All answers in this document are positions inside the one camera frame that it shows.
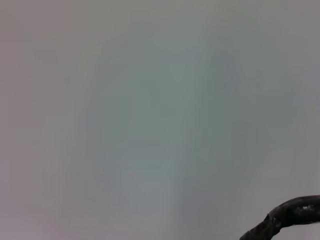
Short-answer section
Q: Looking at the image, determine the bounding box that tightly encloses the black round teapot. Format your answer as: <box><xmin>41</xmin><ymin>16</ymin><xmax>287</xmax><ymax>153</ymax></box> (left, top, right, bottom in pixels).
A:
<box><xmin>239</xmin><ymin>194</ymin><xmax>320</xmax><ymax>240</ymax></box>

